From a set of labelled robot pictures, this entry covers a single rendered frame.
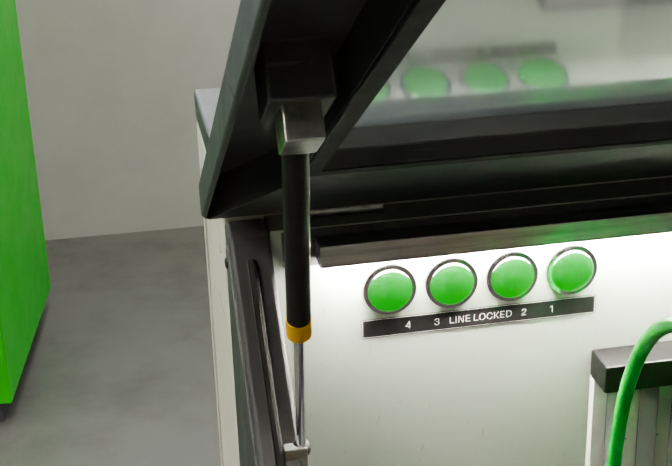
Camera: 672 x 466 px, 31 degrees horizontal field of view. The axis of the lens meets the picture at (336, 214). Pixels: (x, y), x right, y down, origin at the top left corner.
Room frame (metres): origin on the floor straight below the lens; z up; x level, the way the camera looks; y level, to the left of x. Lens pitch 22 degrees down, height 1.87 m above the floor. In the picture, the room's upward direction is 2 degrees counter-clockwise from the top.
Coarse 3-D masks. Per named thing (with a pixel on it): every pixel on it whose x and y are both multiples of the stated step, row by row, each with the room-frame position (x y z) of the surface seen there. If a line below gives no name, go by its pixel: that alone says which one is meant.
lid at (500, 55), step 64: (256, 0) 0.54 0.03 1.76; (320, 0) 0.63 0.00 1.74; (384, 0) 0.60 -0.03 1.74; (448, 0) 0.59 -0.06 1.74; (512, 0) 0.61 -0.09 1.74; (576, 0) 0.62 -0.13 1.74; (640, 0) 0.63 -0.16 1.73; (256, 64) 0.72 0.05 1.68; (320, 64) 0.68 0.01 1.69; (384, 64) 0.62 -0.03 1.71; (448, 64) 0.70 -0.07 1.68; (512, 64) 0.72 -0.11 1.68; (576, 64) 0.74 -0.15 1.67; (640, 64) 0.76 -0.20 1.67; (256, 128) 0.88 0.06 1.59; (320, 128) 0.67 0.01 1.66; (384, 128) 0.85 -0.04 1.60; (448, 128) 0.87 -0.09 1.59; (512, 128) 0.90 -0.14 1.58; (576, 128) 0.93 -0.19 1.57; (640, 128) 0.94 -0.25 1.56; (256, 192) 0.97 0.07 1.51; (320, 192) 0.97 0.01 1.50; (384, 192) 1.01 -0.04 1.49; (448, 192) 1.05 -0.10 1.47
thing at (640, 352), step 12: (660, 324) 0.91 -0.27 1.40; (648, 336) 0.93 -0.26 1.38; (660, 336) 0.92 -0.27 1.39; (636, 348) 0.95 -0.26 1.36; (648, 348) 0.94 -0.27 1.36; (636, 360) 0.95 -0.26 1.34; (624, 372) 0.97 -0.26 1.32; (636, 372) 0.96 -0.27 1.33; (624, 384) 0.97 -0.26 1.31; (624, 396) 0.97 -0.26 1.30; (624, 408) 0.98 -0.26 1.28; (612, 420) 0.99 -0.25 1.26; (624, 420) 0.98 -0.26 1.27; (612, 432) 0.99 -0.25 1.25; (624, 432) 0.99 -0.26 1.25; (612, 444) 0.99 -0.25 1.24; (612, 456) 0.99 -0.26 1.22
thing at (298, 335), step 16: (288, 160) 0.72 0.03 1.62; (304, 160) 0.72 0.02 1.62; (288, 176) 0.73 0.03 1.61; (304, 176) 0.73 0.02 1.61; (288, 192) 0.74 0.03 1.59; (304, 192) 0.74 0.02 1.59; (288, 208) 0.74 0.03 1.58; (304, 208) 0.74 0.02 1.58; (288, 224) 0.75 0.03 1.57; (304, 224) 0.75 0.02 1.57; (288, 240) 0.76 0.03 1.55; (304, 240) 0.76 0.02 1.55; (288, 256) 0.76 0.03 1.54; (304, 256) 0.76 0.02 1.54; (288, 272) 0.77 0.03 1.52; (304, 272) 0.77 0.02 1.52; (288, 288) 0.78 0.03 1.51; (304, 288) 0.78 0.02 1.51; (288, 304) 0.79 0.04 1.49; (304, 304) 0.79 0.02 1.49; (288, 320) 0.80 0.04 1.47; (304, 320) 0.79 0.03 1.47; (288, 336) 0.80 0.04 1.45; (304, 336) 0.80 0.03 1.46; (304, 352) 0.82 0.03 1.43; (304, 368) 0.83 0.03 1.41; (304, 384) 0.84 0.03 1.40; (304, 400) 0.85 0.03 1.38; (304, 416) 0.85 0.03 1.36; (304, 432) 0.86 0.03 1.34; (288, 448) 0.87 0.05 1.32; (304, 448) 0.87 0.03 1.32; (304, 464) 0.87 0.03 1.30
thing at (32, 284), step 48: (0, 0) 3.66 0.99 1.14; (0, 48) 3.57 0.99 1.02; (0, 96) 3.48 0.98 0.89; (0, 144) 3.40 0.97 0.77; (0, 192) 3.31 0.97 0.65; (0, 240) 3.23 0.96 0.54; (0, 288) 3.15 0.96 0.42; (48, 288) 3.84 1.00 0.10; (0, 336) 3.09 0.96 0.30; (0, 384) 3.09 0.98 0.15
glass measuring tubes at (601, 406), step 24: (600, 360) 1.05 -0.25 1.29; (624, 360) 1.05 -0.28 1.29; (648, 360) 1.05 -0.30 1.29; (600, 384) 1.05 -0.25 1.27; (648, 384) 1.05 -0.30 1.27; (600, 408) 1.07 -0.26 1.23; (648, 408) 1.05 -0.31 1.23; (600, 432) 1.07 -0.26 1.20; (648, 432) 1.05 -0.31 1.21; (600, 456) 1.07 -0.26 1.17; (624, 456) 1.07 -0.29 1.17; (648, 456) 1.05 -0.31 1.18
